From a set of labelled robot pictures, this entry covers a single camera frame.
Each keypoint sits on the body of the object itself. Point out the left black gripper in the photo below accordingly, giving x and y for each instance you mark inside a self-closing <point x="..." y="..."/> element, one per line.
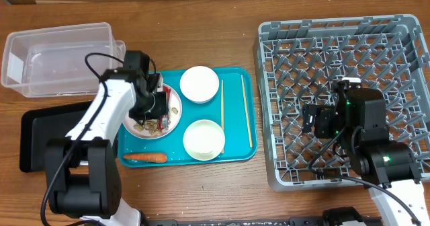
<point x="159" y="109"/>

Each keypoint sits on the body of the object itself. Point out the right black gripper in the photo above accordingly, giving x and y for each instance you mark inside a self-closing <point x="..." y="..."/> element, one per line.
<point x="324" y="118"/>

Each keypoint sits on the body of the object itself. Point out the pink bowl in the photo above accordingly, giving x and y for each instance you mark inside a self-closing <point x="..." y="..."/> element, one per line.
<point x="199" y="84"/>

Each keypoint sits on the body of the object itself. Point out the light green cup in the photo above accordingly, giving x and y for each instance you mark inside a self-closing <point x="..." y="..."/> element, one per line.
<point x="204" y="140"/>

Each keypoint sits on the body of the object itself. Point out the wooden chopstick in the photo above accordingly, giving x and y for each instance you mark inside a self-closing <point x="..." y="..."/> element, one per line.
<point x="222" y="105"/>
<point x="246" y="112"/>

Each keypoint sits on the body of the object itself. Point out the red snack wrapper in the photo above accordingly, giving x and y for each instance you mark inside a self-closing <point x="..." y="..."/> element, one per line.
<point x="164" y="120"/>

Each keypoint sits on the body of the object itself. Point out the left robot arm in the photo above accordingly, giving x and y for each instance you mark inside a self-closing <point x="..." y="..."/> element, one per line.
<point x="82" y="177"/>

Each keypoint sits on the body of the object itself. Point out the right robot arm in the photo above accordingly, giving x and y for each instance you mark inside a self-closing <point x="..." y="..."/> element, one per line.
<point x="387" y="168"/>

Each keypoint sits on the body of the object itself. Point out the grey dishwasher rack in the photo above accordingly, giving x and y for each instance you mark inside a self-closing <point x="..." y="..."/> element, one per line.
<point x="296" y="63"/>

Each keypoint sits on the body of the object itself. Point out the pile of peanuts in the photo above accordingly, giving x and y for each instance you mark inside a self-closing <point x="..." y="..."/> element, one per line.
<point x="151" y="126"/>

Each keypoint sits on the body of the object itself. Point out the white round plate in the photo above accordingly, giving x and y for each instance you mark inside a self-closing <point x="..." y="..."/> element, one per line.
<point x="174" y="102"/>

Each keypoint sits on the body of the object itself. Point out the orange carrot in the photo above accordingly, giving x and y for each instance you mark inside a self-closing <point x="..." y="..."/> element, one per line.
<point x="147" y="157"/>

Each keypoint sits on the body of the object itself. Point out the teal serving tray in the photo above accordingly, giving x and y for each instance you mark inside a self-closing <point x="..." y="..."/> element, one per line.
<point x="235" y="127"/>

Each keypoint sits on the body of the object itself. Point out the clear plastic bin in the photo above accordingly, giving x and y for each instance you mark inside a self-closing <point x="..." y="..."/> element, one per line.
<point x="59" y="61"/>

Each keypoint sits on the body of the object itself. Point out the black tray bin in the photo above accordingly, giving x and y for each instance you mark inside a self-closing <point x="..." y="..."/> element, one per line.
<point x="41" y="125"/>

